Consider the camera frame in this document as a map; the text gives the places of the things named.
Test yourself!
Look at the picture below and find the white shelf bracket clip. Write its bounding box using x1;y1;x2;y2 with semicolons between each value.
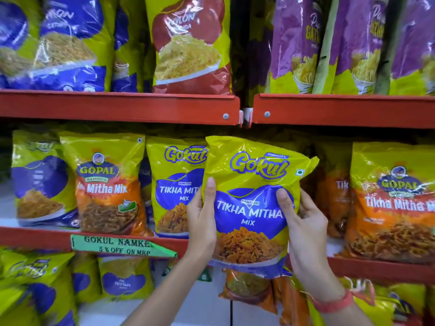
239;107;254;129

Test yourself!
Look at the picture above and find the large purple and yellow packet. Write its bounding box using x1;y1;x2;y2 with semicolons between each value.
313;0;390;96
268;0;324;95
375;0;435;97

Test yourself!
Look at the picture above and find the red wristband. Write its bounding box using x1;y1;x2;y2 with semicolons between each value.
307;278;376;315

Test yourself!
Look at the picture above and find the person's right hand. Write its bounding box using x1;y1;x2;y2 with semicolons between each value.
276;188;345;297

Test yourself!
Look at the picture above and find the large red and yellow packet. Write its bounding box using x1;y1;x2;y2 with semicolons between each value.
144;0;234;96

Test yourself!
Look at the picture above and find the person's right forearm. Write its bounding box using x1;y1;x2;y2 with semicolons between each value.
312;295;374;326

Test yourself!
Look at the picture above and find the person's left hand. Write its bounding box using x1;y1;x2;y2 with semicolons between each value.
186;177;217;266

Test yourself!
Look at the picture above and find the orange and green snack packet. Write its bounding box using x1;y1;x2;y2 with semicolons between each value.
218;268;278;315

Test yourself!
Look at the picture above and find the person's left forearm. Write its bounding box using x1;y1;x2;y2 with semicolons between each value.
122;257;207;326

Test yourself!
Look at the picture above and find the green handwritten paper label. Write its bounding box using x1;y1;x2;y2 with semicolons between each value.
70;234;178;259

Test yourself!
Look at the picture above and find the yellow and blue snack packet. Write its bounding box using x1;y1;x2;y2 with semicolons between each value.
98;256;155;301
203;136;320;279
307;282;427;326
11;129;80;229
146;136;208;239
69;254;103;305
139;155;154;225
0;249;78;326

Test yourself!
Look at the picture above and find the large blue and yellow packet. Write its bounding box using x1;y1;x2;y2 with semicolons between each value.
0;0;42;89
29;0;115;93
111;0;154;93

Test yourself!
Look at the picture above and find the small green paper label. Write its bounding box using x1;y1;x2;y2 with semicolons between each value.
162;264;213;283

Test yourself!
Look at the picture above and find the red metal shelf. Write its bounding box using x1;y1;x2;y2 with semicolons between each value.
252;93;435;129
0;89;241;126
286;255;435;285
0;226;189;259

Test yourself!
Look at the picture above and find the yellow and orange snack packet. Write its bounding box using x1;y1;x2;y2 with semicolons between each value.
344;142;435;265
59;132;152;237
313;142;354;239

